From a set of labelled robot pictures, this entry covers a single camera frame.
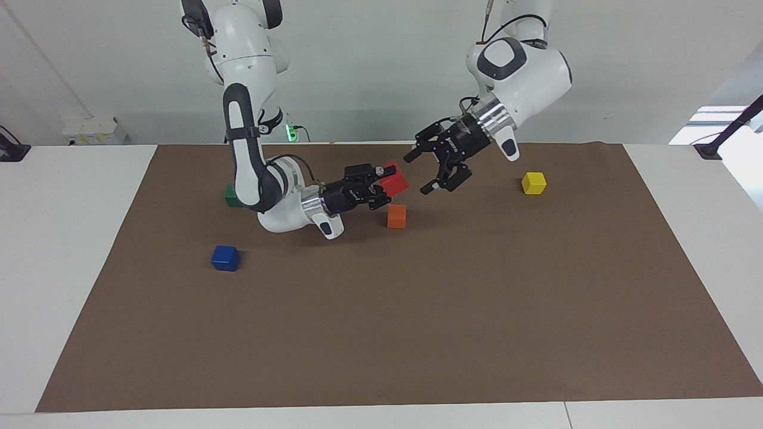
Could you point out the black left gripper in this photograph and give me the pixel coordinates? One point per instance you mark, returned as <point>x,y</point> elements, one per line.
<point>468,138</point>

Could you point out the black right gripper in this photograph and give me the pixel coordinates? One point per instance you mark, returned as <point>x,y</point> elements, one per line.
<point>343,195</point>

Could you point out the red wooden block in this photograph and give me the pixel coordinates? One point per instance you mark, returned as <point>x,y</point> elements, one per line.
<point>394,179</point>

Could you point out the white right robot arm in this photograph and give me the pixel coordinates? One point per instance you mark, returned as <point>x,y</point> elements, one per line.
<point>250,119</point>

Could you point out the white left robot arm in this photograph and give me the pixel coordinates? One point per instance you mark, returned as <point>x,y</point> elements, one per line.
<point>524,71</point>

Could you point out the orange wooden block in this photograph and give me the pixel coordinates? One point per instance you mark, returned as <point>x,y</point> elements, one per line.
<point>396,217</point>

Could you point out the yellow wooden block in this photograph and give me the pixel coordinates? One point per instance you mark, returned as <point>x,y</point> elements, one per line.
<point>534,183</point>

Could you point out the green wooden block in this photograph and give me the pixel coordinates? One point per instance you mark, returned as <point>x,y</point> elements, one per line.
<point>230,196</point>

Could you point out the blue wooden block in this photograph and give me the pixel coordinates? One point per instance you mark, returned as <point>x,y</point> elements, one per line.
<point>225,259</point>

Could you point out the green lit base connector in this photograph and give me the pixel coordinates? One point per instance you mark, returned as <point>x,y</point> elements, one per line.
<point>291,132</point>

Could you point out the brown table mat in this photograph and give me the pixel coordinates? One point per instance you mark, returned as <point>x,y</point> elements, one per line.
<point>417,328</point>

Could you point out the black table clamp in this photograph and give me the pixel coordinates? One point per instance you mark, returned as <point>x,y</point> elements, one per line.
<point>13,150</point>

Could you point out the white wall box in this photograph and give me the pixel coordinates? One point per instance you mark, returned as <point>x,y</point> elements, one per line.
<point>95,131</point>

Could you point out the black camera stand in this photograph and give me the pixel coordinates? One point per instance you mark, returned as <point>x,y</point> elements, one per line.
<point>724,134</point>

